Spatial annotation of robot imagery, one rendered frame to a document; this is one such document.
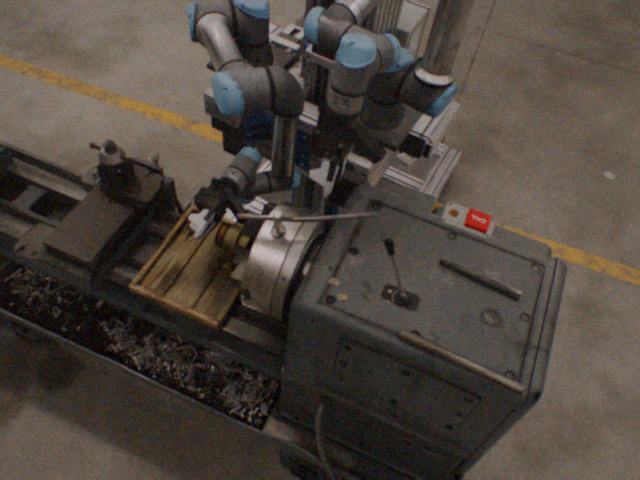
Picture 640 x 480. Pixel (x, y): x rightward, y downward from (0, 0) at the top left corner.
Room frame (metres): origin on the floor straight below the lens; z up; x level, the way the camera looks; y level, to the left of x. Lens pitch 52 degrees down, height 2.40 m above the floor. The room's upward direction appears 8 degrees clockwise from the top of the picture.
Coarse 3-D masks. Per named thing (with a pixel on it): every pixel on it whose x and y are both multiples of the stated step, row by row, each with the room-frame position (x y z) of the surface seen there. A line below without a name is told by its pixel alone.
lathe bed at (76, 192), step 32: (32, 160) 1.37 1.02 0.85; (0, 192) 1.29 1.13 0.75; (32, 192) 1.24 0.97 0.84; (64, 192) 1.24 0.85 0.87; (0, 224) 1.07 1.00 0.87; (32, 224) 1.10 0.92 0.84; (160, 224) 1.16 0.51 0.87; (128, 256) 1.02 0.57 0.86; (96, 288) 0.97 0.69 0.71; (128, 288) 0.90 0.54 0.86; (160, 320) 0.89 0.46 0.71; (192, 320) 0.84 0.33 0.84; (256, 320) 0.86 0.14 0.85; (224, 352) 0.81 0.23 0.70; (256, 352) 0.79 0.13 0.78
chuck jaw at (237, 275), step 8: (240, 248) 0.93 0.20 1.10; (232, 256) 0.91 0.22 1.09; (240, 256) 0.91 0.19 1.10; (232, 264) 0.88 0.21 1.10; (240, 264) 0.88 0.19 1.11; (240, 272) 0.85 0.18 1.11; (232, 280) 0.83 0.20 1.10; (240, 280) 0.83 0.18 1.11; (240, 288) 0.82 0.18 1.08; (248, 296) 0.80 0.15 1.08
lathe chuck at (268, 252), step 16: (288, 208) 1.00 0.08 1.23; (304, 208) 1.02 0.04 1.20; (272, 224) 0.93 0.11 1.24; (288, 224) 0.93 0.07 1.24; (256, 240) 0.88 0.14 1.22; (272, 240) 0.88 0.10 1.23; (288, 240) 0.89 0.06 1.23; (256, 256) 0.85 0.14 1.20; (272, 256) 0.85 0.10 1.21; (256, 272) 0.82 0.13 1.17; (272, 272) 0.82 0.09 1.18; (256, 288) 0.79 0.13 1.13; (272, 288) 0.79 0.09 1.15; (256, 304) 0.78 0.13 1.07
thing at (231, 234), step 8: (224, 224) 1.00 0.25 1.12; (232, 224) 1.02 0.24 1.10; (216, 232) 0.97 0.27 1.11; (224, 232) 0.97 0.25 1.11; (232, 232) 0.97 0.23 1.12; (240, 232) 0.97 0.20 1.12; (216, 240) 0.96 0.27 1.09; (224, 240) 0.95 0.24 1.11; (232, 240) 0.95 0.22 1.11; (240, 240) 0.96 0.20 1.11; (248, 240) 0.96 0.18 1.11; (224, 248) 0.94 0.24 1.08; (232, 248) 0.93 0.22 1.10; (248, 248) 0.97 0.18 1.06
